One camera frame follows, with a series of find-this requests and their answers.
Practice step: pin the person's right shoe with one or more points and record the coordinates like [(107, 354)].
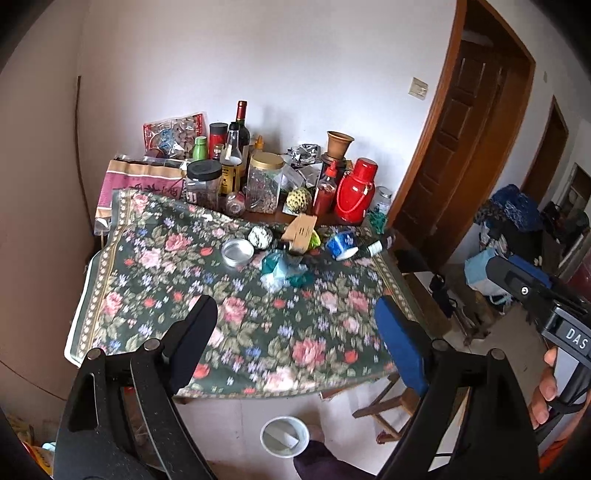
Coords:
[(316, 433)]

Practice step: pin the clear glass jar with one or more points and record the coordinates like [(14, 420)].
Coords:
[(382, 198)]

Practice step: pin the green floral tablecloth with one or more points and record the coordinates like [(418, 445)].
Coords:
[(258, 323)]

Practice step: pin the red bag of nuts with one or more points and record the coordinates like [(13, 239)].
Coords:
[(178, 131)]

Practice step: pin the brown wooden door frame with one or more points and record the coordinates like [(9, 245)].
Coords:
[(549, 152)]

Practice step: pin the white round bin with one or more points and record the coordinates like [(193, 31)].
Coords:
[(284, 436)]

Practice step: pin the brown clay vase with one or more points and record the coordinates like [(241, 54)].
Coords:
[(338, 143)]

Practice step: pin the clear bottle yellow label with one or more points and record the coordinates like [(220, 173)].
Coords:
[(231, 175)]

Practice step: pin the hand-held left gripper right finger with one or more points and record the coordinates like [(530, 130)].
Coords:
[(401, 344)]

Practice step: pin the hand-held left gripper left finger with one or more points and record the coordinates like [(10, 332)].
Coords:
[(194, 341)]

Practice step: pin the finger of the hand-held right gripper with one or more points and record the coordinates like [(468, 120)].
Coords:
[(512, 281), (538, 276)]

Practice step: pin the orange printed bag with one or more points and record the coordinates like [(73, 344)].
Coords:
[(32, 457)]

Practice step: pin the clear plastic bag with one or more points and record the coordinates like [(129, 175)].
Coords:
[(300, 177)]

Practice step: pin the teal plastic wrapper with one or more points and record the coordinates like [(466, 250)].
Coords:
[(279, 270)]

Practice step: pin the red label jar black lid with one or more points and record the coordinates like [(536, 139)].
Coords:
[(218, 141)]

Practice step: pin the lime green wrapper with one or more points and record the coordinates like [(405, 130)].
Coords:
[(316, 240)]

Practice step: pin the small round glass jar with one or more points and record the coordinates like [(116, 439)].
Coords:
[(235, 203)]

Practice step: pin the crumpled silver foil wrapper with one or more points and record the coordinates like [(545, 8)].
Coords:
[(302, 154)]

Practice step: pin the dark wine bottle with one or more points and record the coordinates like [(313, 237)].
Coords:
[(242, 124)]

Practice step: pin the gold lid plastic jar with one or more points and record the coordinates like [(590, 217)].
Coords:
[(264, 189)]

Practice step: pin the light blue box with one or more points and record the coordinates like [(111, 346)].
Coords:
[(480, 272)]

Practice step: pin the red sauce bottle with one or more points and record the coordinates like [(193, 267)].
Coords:
[(323, 196)]

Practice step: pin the wooden table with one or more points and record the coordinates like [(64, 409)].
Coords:
[(332, 219)]

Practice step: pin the red thermos flask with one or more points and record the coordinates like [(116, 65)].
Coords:
[(353, 194)]

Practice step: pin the pink printed bag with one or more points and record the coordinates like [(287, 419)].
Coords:
[(138, 177)]

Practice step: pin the person's right hand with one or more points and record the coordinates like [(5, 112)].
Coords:
[(545, 392)]

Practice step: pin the small cardboard box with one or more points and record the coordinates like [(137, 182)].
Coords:
[(300, 233)]

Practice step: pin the wall light switch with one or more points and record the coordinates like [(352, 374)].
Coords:
[(418, 87)]

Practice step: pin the brown wooden door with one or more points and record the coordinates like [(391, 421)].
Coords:
[(461, 138)]

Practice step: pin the custard apple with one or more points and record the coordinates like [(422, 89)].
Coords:
[(298, 199)]

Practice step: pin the yellow cap bottle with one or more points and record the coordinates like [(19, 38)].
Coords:
[(258, 145)]

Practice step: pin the small dark bottle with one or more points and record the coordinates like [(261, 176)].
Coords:
[(375, 248)]

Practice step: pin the person's right leg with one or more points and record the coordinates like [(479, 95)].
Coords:
[(323, 461)]

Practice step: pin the blue and white cup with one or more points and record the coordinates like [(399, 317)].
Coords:
[(341, 243)]

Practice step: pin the round metal tin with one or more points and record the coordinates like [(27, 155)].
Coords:
[(238, 253)]

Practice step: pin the small green bottle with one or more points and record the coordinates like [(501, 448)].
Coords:
[(200, 150)]

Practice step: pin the black lid plastic jar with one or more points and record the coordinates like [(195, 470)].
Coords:
[(203, 189)]

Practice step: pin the green net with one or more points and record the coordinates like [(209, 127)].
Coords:
[(377, 221)]

